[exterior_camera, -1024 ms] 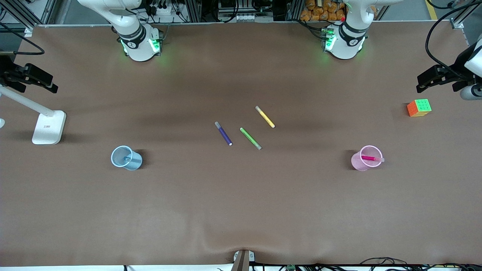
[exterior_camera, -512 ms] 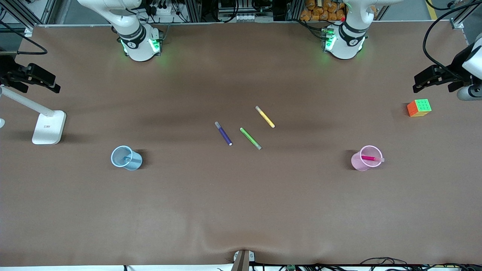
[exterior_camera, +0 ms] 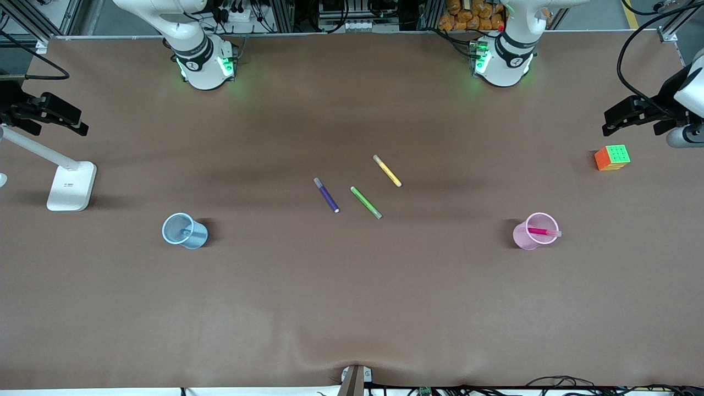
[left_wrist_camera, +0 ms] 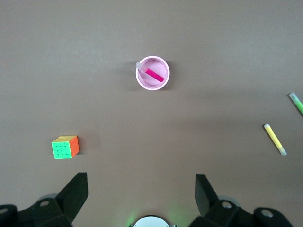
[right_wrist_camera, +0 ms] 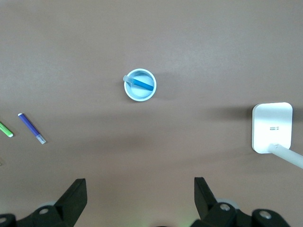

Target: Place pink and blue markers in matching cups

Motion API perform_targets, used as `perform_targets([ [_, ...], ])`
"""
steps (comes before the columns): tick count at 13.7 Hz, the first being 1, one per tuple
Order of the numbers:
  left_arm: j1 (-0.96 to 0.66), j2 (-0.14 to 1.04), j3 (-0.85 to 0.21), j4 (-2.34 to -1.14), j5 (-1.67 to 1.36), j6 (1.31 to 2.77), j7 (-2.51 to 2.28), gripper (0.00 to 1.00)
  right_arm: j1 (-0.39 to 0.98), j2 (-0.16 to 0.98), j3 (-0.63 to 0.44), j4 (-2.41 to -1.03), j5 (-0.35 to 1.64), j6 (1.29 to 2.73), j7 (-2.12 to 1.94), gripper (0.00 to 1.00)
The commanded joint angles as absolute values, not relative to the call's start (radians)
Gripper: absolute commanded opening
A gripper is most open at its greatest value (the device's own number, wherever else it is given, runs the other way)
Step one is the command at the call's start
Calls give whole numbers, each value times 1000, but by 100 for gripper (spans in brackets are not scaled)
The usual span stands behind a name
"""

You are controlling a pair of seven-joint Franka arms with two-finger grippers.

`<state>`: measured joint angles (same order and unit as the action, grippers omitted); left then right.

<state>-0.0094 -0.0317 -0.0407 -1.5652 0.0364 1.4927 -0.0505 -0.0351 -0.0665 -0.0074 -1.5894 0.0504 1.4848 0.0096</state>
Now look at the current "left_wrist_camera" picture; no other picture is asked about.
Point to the green marker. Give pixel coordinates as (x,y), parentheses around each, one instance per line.
(297,102)

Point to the colourful puzzle cube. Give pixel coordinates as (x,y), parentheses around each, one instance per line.
(61,150)

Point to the yellow marker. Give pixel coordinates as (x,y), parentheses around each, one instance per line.
(274,138)

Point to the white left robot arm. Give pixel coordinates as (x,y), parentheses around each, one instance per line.
(151,222)

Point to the pink mesh cup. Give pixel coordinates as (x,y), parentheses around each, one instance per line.
(154,84)

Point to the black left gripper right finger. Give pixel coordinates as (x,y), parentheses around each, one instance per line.
(208,201)

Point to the pink marker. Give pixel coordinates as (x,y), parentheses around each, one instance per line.
(154,75)

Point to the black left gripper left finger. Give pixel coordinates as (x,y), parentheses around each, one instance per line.
(68,201)

